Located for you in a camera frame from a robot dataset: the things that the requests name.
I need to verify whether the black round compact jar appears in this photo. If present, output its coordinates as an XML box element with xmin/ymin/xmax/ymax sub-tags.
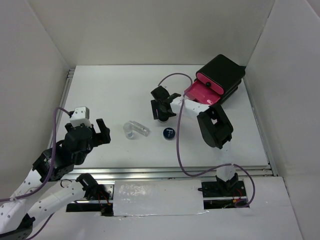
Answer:
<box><xmin>158</xmin><ymin>119</ymin><xmax>169</xmax><ymax>124</ymax></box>

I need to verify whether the navy round jar letter F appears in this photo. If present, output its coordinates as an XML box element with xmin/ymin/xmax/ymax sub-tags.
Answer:
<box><xmin>162</xmin><ymin>127</ymin><xmax>176</xmax><ymax>141</ymax></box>

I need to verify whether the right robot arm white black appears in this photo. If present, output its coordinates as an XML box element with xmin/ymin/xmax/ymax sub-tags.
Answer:
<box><xmin>150</xmin><ymin>85</ymin><xmax>239</xmax><ymax>196</ymax></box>

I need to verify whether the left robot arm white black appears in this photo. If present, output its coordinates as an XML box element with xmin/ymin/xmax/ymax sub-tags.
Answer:
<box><xmin>0</xmin><ymin>118</ymin><xmax>111</xmax><ymax>240</ymax></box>

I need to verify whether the small clear upright bottle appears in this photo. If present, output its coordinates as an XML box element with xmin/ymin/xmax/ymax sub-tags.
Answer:
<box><xmin>123</xmin><ymin>122</ymin><xmax>134</xmax><ymax>139</ymax></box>

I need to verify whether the clear lying bottle with barcode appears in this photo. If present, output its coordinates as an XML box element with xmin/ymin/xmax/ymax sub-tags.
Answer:
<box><xmin>129</xmin><ymin>120</ymin><xmax>150</xmax><ymax>137</ymax></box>

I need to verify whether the black drawer cabinet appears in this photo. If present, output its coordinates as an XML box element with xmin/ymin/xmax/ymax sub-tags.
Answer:
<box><xmin>196</xmin><ymin>54</ymin><xmax>246</xmax><ymax>104</ymax></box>

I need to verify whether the white cover panel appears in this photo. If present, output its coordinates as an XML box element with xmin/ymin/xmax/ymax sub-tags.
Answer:
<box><xmin>113</xmin><ymin>179</ymin><xmax>205</xmax><ymax>217</ymax></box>

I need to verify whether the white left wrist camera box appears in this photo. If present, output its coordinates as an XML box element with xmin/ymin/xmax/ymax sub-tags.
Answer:
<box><xmin>69</xmin><ymin>106</ymin><xmax>91</xmax><ymax>128</ymax></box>

